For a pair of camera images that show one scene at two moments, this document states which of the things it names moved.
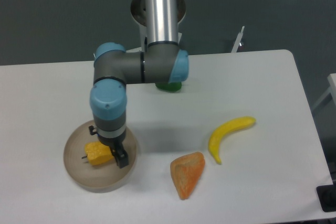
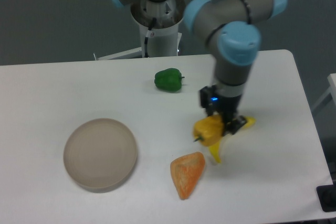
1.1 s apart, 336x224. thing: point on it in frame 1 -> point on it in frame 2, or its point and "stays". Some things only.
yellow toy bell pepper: x=97 y=153 -> x=209 y=130
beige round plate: x=103 y=178 stays
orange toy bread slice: x=185 y=171 stays
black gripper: x=116 y=145 -> x=226 y=106
